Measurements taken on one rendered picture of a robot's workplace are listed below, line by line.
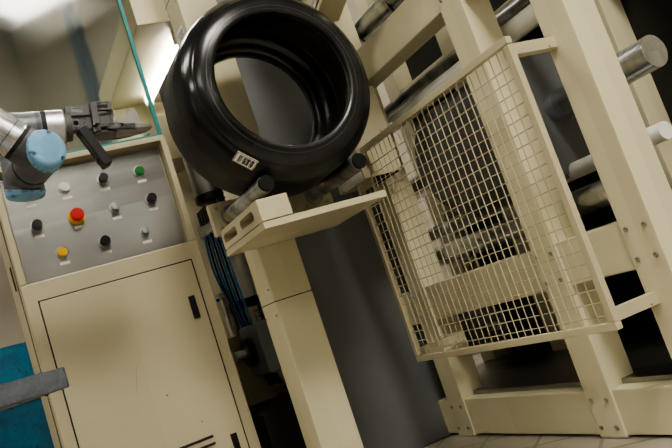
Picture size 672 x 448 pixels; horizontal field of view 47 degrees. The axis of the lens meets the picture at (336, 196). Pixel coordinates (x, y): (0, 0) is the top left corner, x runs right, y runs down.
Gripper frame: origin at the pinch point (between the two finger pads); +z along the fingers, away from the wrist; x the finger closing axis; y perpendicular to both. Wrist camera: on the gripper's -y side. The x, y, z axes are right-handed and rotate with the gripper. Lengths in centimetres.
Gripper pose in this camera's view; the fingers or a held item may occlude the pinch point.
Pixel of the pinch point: (147, 129)
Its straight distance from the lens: 206.4
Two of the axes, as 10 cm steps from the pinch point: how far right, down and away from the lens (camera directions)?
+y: -2.1, -9.6, 2.0
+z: 9.0, -1.1, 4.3
